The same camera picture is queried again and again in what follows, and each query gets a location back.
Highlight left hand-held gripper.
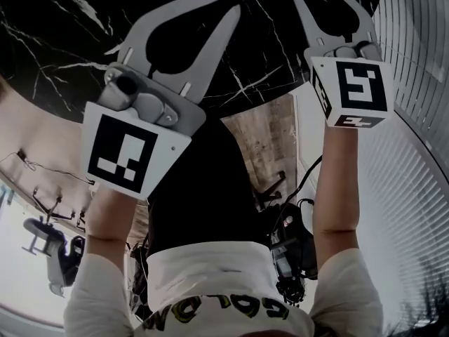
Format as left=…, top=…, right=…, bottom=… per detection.
left=80, top=61, right=207, bottom=201

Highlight grey office chair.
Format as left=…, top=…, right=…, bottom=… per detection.
left=21, top=217, right=87, bottom=298

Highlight black device pack with cables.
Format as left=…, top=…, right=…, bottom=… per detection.
left=268, top=197, right=319, bottom=307

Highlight thin black cable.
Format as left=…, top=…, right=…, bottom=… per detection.
left=0, top=148, right=96, bottom=186

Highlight white printed t-shirt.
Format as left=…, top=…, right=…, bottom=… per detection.
left=62, top=239, right=385, bottom=337

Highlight white window blinds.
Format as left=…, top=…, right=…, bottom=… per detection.
left=357, top=0, right=449, bottom=333

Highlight person's right forearm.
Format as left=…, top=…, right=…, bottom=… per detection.
left=313, top=122, right=363, bottom=258

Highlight black trousers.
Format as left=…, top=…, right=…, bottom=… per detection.
left=146, top=109, right=273, bottom=258

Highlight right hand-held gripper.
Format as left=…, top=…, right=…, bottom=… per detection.
left=291, top=0, right=396, bottom=130

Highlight thick black cable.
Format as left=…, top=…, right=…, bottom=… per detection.
left=287, top=154, right=323, bottom=209

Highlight black chair base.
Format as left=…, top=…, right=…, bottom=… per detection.
left=255, top=169, right=288, bottom=212

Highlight person's left forearm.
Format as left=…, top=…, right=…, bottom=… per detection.
left=85, top=183, right=149, bottom=259

